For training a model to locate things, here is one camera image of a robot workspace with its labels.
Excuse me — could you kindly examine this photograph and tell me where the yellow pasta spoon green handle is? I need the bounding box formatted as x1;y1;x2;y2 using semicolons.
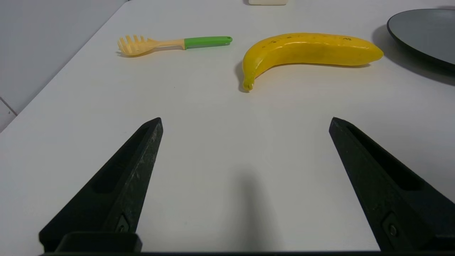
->
118;34;233;57

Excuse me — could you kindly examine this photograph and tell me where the yellow banana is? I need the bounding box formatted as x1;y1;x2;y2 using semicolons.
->
242;33;384;91

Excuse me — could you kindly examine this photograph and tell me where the white soap bar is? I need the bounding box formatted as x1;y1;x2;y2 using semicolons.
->
248;0;288;6

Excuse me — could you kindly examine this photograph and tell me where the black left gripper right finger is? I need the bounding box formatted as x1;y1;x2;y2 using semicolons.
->
329;117;455;251

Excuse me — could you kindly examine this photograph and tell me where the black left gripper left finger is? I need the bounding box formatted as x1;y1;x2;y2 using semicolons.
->
39;118;164;251

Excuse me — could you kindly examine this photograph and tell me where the gray round plate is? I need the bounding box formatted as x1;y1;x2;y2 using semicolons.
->
387;9;455;70

